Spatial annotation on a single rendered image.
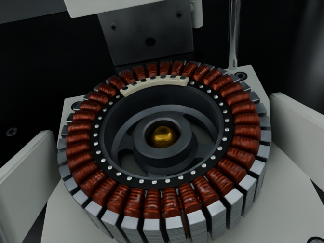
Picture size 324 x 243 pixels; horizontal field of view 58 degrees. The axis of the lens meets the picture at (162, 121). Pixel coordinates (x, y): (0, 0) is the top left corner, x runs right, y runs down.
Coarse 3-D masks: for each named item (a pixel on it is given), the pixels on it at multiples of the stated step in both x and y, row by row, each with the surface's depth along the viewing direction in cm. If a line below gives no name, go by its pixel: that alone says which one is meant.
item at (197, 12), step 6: (192, 0) 24; (198, 0) 24; (192, 6) 25; (198, 6) 25; (192, 12) 25; (198, 12) 25; (192, 18) 26; (198, 18) 25; (192, 24) 26; (198, 24) 26; (198, 30) 26
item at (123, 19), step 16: (176, 0) 23; (112, 16) 23; (128, 16) 24; (144, 16) 24; (160, 16) 24; (176, 16) 24; (112, 32) 24; (128, 32) 25; (144, 32) 25; (160, 32) 25; (176, 32) 25; (112, 48) 26; (128, 48) 26; (144, 48) 26; (160, 48) 26; (176, 48) 26; (192, 48) 26
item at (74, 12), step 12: (72, 0) 12; (84, 0) 12; (96, 0) 12; (108, 0) 13; (120, 0) 13; (132, 0) 13; (144, 0) 13; (156, 0) 13; (72, 12) 13; (84, 12) 13; (96, 12) 13
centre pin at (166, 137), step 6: (162, 126) 16; (156, 132) 16; (162, 132) 16; (168, 132) 16; (174, 132) 16; (150, 138) 16; (156, 138) 16; (162, 138) 16; (168, 138) 16; (174, 138) 16; (150, 144) 16; (156, 144) 16; (162, 144) 16; (168, 144) 16
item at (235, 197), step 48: (96, 96) 17; (144, 96) 18; (192, 96) 17; (240, 96) 16; (96, 144) 15; (144, 144) 16; (192, 144) 16; (240, 144) 14; (96, 192) 13; (144, 192) 13; (192, 192) 12; (240, 192) 12; (144, 240) 13; (192, 240) 13
